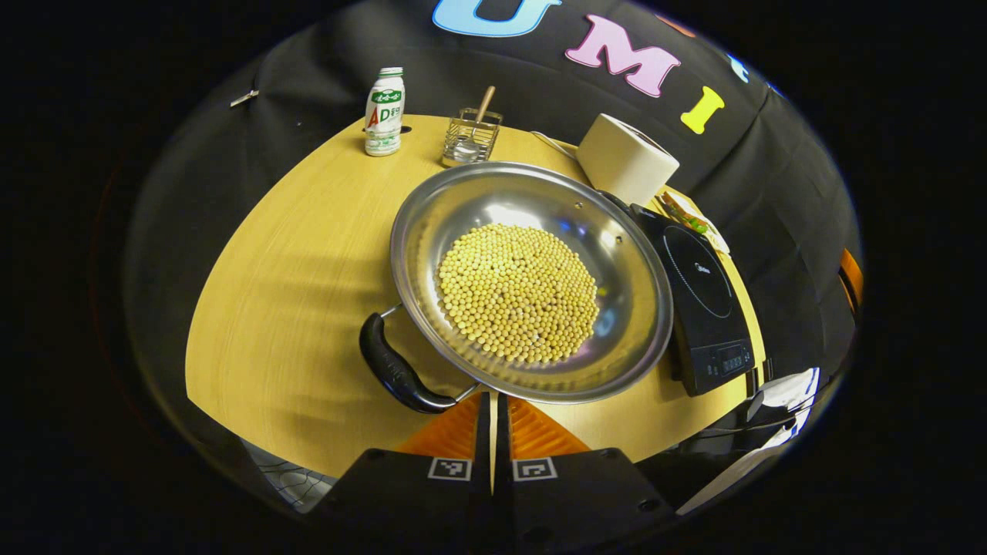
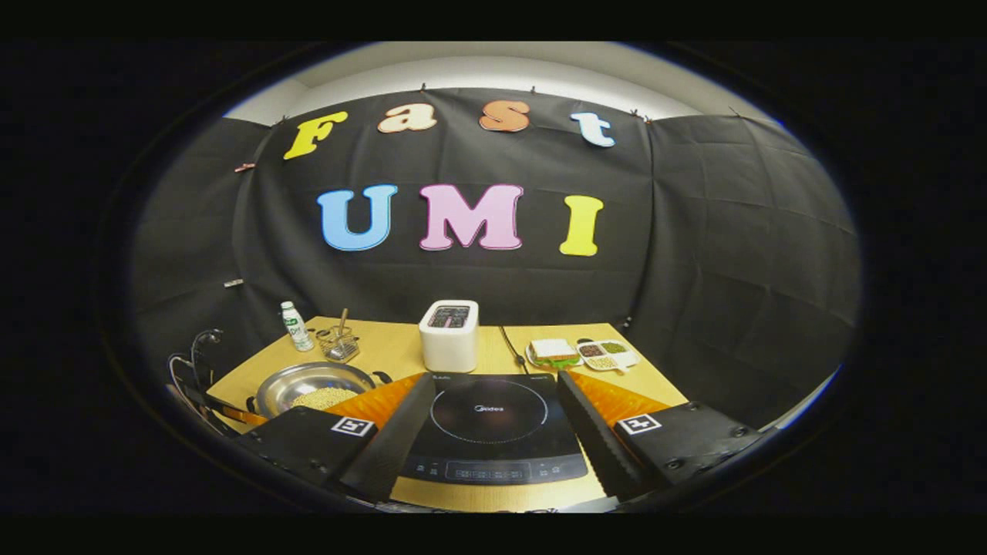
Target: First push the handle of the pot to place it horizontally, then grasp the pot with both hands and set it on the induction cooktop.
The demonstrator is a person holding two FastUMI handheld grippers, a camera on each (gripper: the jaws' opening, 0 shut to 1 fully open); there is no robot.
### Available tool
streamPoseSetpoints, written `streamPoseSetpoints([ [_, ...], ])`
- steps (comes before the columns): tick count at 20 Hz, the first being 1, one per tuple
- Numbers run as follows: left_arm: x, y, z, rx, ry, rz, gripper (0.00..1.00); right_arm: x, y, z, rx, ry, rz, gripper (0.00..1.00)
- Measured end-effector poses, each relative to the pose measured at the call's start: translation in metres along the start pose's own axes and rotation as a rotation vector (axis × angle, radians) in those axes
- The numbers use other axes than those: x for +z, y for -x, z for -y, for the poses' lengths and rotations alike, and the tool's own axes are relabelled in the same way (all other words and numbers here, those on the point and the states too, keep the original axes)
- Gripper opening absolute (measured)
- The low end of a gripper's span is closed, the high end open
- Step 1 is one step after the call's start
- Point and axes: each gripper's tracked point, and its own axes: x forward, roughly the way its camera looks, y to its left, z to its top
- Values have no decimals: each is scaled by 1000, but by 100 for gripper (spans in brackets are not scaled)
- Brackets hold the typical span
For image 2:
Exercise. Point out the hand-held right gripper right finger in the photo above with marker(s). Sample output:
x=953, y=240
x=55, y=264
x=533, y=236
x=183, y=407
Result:
x=594, y=439

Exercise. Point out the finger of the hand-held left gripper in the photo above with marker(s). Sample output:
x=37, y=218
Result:
x=243, y=417

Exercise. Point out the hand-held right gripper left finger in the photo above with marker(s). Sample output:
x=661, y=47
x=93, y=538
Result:
x=401, y=439

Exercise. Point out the black induction cooktop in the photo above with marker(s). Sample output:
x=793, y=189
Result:
x=493, y=432

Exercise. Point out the pile of yellow soybeans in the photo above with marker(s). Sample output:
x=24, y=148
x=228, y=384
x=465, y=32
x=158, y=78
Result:
x=324, y=398

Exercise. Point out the white divided dish with beans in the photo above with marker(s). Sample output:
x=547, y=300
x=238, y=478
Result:
x=609, y=354

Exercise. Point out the white sandwich plate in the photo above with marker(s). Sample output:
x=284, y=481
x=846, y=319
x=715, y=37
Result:
x=540, y=364

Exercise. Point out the sandwich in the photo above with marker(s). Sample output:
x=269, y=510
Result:
x=554, y=351

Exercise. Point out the white bottle with green label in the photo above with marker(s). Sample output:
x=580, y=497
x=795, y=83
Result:
x=297, y=327

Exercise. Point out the white toaster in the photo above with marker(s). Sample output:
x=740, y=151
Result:
x=449, y=343

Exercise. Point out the black backdrop cloth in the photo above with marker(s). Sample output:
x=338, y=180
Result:
x=694, y=270

